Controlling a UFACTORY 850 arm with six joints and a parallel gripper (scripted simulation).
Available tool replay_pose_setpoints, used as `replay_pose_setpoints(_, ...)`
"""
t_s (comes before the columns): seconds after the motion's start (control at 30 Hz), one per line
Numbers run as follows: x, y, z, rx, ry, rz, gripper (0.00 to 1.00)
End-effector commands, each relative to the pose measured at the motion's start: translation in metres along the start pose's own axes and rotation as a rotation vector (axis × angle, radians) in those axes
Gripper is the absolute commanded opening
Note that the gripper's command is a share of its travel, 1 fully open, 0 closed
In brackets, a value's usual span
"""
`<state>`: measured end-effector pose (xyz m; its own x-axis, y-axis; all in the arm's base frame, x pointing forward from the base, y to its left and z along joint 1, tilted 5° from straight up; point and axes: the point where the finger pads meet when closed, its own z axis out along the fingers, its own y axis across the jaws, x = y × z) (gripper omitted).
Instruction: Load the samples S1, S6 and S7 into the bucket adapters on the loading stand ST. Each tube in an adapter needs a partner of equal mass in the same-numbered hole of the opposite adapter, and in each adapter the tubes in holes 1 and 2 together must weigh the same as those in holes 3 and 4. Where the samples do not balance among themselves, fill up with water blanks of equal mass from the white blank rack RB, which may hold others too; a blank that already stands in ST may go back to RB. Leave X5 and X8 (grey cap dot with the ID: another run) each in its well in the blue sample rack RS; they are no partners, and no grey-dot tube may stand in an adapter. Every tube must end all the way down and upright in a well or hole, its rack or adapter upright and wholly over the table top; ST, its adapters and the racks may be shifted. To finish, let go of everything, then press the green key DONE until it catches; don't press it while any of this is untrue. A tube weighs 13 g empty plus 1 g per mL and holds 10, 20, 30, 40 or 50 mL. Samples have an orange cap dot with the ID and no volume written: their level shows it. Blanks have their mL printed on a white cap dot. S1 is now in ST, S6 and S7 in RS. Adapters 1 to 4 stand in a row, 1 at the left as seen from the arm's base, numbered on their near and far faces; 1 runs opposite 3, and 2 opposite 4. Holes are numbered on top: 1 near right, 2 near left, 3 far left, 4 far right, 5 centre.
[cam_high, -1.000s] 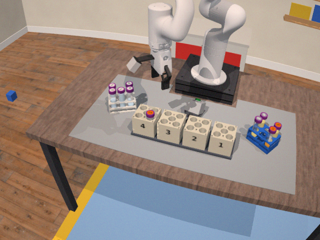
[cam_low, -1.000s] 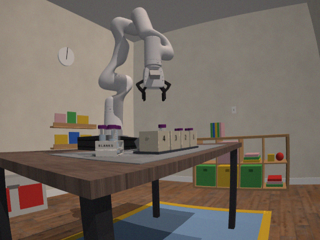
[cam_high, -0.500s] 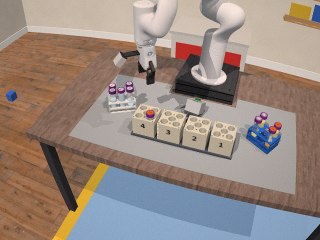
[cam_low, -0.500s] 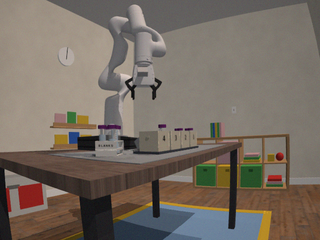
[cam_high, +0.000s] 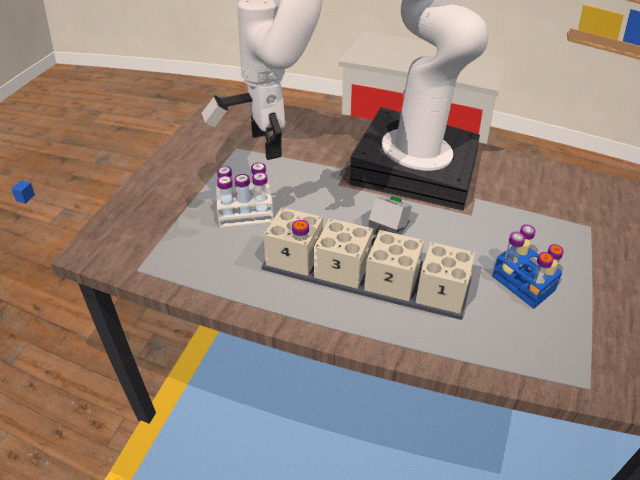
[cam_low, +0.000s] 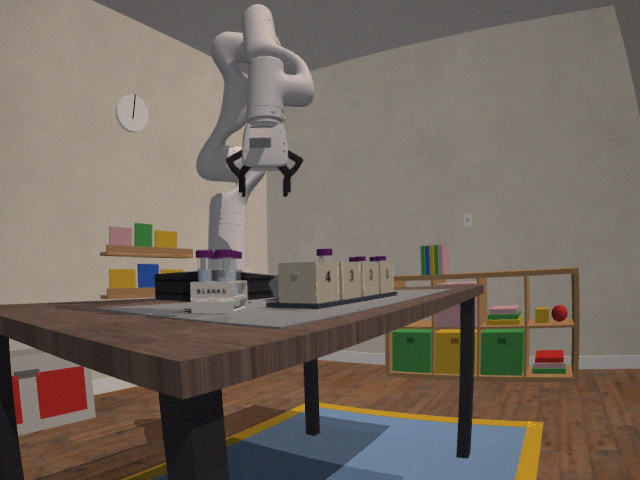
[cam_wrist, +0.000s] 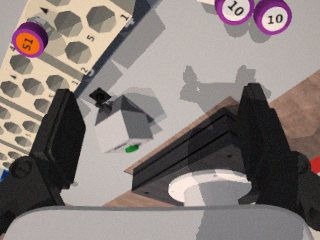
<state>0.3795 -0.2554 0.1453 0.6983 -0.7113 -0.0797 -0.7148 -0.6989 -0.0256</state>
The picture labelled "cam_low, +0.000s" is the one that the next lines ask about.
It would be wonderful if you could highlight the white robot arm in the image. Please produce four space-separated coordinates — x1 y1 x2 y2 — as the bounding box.
196 4 314 274

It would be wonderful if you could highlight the grey flat mat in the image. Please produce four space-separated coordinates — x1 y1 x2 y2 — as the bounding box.
95 289 453 329

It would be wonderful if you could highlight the beige bucket adapter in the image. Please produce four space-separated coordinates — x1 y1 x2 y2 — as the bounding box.
378 262 394 294
339 262 361 300
360 262 379 297
278 262 340 304

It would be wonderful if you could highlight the white tube rack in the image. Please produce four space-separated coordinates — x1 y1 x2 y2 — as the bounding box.
190 280 248 314

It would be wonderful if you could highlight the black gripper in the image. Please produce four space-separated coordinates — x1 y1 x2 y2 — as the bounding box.
226 119 303 197

